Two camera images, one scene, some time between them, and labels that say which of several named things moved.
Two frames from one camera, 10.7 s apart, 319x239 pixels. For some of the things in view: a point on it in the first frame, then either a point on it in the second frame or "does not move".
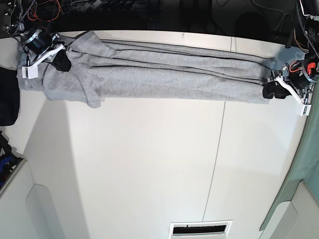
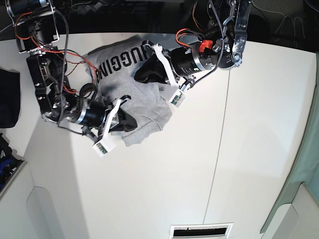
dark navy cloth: x=9 y=96 does not move
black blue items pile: x=10 y=162 does not move
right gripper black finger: x=269 y=89 → x=152 y=71
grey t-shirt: x=98 y=68 → x=114 y=64
